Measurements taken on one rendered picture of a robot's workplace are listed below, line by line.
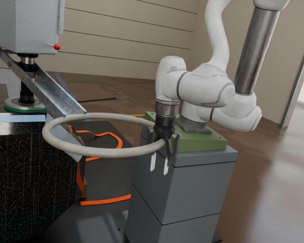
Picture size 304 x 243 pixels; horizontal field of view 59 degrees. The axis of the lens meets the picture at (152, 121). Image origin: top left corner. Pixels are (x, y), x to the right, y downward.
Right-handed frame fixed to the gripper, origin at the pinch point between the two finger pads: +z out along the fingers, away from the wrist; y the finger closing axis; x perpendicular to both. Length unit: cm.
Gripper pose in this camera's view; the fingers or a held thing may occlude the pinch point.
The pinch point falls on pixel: (159, 164)
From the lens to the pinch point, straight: 106.8
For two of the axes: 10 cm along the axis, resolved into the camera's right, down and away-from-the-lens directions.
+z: -1.1, 9.6, 2.6
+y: -9.2, -1.9, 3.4
